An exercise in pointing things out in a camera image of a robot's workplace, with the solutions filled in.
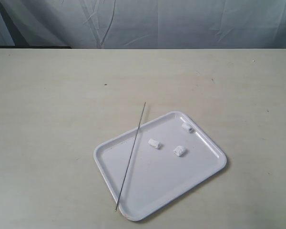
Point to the thin metal skewer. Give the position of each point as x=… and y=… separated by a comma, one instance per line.
x=130, y=157

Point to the white foam piece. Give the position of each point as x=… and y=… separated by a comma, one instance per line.
x=155, y=143
x=179, y=151
x=187, y=127

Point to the white plastic tray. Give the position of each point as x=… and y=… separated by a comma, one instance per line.
x=157, y=176

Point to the grey backdrop cloth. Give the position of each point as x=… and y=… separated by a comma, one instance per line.
x=143, y=24

